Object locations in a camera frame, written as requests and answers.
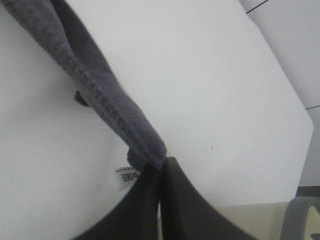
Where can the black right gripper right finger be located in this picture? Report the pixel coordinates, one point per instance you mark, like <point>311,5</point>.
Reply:
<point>186,215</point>

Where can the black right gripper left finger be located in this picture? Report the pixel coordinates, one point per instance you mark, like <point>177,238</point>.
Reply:
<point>135,216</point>

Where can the dark grey towel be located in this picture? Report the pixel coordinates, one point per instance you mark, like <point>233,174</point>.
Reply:
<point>55,26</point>

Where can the beige storage bin grey rim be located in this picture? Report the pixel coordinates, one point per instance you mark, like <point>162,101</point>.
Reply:
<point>297,219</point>

